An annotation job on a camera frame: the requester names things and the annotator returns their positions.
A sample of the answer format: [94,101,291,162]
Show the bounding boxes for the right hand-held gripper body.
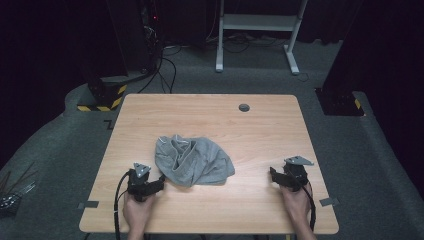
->
[278,155,315,193]

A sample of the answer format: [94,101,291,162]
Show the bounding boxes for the black equipment rack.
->
[138,0,165,75]

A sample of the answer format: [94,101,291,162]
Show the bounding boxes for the folded metal tripod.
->
[0,161,38,216]

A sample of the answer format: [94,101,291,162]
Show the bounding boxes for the person's right hand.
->
[279,182,314,229]

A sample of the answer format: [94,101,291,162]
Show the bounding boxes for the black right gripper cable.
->
[299,184,317,233]

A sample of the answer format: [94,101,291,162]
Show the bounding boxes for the black yellow striped stand base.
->
[76,74,129,113]

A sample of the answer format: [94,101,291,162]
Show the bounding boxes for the black floor cables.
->
[137,34,184,95]

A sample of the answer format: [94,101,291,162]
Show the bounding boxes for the person's left hand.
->
[122,191,158,232]

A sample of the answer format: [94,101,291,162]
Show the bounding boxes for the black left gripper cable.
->
[113,169,135,240]

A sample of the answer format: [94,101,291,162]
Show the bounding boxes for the black stand base plate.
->
[314,87,366,117]

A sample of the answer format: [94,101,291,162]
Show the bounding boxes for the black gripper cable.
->
[113,169,135,240]
[299,184,317,233]

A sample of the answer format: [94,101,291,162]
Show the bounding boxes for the white metal stand frame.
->
[215,0,309,76]

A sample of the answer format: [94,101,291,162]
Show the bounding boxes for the grey shorts with white piping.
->
[154,134,236,188]

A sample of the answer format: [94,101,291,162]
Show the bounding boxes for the grey tape strip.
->
[77,200,100,210]
[318,197,340,207]

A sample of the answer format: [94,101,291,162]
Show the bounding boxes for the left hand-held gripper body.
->
[126,162,160,203]

